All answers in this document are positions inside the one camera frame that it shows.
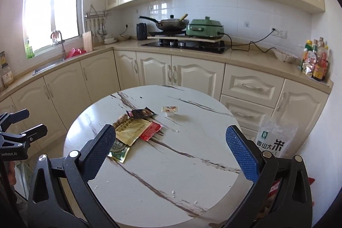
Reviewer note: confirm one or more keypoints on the green plastic bottle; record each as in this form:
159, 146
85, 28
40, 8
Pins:
30, 51

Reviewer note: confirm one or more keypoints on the white scalloped bowl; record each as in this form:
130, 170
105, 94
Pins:
285, 55

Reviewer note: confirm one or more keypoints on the long wooden board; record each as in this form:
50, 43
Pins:
187, 39

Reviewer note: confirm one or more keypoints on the round white marble table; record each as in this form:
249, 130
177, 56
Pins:
173, 164

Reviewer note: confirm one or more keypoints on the black gas stove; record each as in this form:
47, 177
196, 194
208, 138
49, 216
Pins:
187, 46

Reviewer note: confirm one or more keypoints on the glass wok lid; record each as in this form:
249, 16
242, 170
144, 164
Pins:
171, 20

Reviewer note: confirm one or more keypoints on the white rice bag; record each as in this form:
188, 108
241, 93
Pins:
278, 137

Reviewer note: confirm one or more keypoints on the metal utensil rack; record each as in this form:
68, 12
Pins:
98, 15

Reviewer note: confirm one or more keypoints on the gold foil packet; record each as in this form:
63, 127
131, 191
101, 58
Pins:
131, 131

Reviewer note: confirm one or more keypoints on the metal sink faucet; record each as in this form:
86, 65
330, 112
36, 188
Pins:
63, 49

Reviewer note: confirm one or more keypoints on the wide white wall socket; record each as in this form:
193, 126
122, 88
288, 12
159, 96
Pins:
279, 33

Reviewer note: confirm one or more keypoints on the green electric cooker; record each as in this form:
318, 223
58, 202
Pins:
204, 27

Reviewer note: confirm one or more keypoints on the black portable induction cooker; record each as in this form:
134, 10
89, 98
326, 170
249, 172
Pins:
167, 33

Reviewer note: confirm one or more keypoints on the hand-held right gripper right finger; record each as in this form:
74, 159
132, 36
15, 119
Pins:
240, 153

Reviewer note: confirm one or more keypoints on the stack of white bowls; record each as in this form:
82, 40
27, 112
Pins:
109, 39

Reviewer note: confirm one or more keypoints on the steel kitchen sink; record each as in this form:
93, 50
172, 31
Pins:
48, 67

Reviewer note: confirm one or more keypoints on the large glass jar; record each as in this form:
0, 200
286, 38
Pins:
7, 77

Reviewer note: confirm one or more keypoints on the red sauce packet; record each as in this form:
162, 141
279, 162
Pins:
151, 131

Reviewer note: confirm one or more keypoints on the small sauce cup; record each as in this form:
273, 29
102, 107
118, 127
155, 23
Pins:
169, 109

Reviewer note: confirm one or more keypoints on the tan snack packet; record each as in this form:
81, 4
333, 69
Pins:
121, 121

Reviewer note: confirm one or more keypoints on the wooden spatula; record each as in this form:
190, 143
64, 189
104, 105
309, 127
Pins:
183, 17

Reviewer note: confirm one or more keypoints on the yellow label bottle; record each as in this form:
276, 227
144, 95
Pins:
2, 59

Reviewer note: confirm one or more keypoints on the red box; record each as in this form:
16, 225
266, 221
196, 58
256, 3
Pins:
275, 188

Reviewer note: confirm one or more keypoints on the black wok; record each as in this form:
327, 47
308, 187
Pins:
171, 25

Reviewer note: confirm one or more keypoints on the wooden cutting board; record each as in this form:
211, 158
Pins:
87, 41

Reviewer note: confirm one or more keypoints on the group of condiment bottles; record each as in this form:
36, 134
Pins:
316, 62

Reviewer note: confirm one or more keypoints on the black electric kettle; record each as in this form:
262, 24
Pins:
141, 31

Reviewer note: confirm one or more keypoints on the green foil packet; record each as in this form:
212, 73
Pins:
120, 154

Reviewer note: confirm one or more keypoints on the pink items in sink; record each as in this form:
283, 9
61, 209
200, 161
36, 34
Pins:
76, 53

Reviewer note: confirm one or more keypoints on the dark brown snack packet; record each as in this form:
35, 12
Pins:
140, 113

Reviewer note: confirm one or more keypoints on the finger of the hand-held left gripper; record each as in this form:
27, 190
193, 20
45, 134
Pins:
34, 132
16, 115

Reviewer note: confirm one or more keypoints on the small white wall socket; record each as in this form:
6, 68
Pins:
129, 25

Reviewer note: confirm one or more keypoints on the kitchen window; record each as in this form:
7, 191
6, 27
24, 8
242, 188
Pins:
50, 3

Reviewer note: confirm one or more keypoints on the person's left hand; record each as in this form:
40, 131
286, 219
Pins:
11, 173

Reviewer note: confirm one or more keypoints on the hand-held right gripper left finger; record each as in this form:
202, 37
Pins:
100, 149

